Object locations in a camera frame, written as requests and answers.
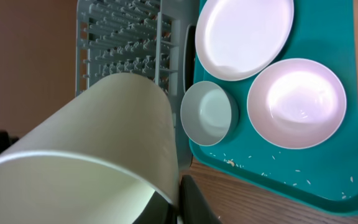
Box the grey bowl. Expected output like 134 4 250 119
180 81 239 146

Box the large white plate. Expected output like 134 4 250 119
195 0 295 82

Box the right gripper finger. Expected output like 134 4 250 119
179 175 221 224

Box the teal plastic tray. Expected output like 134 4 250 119
190 0 358 215

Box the white cup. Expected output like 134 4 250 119
0 73 179 223

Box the grey dishwasher rack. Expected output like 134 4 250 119
75 0 200 170

